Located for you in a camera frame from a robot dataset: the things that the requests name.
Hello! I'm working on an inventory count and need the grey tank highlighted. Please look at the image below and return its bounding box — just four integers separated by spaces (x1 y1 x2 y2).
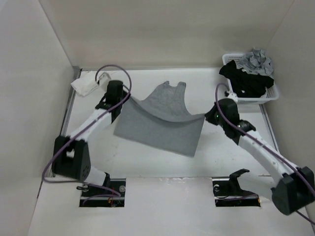
114 81 205 157
236 48 274 76

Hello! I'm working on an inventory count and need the black tank top in basket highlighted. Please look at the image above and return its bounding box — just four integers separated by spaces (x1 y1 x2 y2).
219 60 274 98

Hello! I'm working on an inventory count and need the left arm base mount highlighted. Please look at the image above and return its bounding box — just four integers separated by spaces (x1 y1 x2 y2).
76 179 126 208

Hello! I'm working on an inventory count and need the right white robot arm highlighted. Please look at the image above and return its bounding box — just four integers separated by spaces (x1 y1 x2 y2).
205 98 315 215

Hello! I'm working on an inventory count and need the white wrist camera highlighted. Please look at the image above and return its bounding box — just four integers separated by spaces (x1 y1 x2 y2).
224 90 238 103
96 72 111 89

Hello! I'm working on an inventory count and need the folded white tank top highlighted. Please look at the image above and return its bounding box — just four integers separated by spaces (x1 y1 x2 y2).
71 71 103 97

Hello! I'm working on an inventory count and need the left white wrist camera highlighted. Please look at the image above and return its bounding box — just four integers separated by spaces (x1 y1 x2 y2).
96 72 111 89

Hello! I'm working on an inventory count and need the crumpled grey tank top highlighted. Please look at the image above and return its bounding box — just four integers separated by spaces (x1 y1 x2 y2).
236 48 274 76

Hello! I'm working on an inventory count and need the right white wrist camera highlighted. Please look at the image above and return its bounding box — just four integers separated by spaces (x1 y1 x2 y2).
224 90 238 103

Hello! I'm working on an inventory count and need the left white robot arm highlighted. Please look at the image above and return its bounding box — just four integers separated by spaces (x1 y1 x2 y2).
51 80 130 196

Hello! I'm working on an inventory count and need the white plastic laundry basket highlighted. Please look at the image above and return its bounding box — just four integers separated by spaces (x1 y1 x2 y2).
219 53 280 104

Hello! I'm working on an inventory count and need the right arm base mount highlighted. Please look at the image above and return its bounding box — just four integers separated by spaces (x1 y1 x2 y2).
212 169 260 207

